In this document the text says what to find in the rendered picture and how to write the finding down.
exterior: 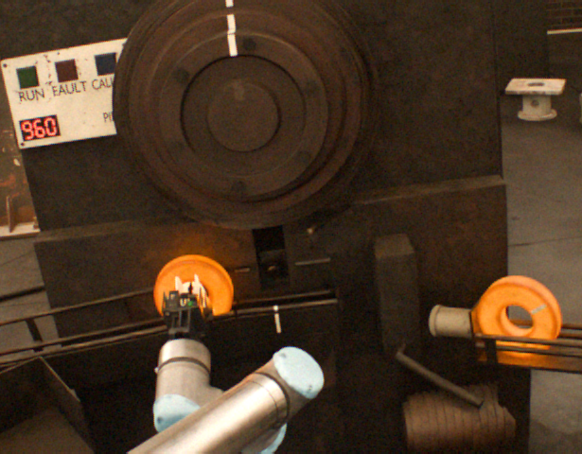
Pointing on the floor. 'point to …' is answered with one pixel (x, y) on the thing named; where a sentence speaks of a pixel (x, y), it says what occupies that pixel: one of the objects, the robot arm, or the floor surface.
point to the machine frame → (392, 416)
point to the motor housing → (455, 422)
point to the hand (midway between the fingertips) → (191, 285)
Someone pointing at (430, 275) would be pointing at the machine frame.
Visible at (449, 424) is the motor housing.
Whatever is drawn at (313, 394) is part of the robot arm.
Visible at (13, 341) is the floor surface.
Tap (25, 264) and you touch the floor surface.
